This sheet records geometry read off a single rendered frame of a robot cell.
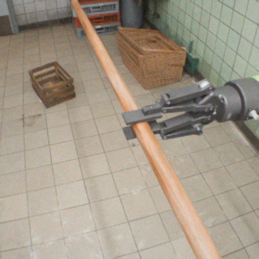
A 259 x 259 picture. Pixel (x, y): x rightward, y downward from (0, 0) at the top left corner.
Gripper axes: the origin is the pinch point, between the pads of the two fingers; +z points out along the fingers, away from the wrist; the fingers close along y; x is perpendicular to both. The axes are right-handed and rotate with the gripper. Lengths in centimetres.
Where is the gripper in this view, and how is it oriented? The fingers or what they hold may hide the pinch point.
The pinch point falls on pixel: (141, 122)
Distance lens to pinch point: 52.4
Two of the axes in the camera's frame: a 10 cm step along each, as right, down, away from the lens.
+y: 0.1, 7.3, 6.9
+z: -9.5, 2.2, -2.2
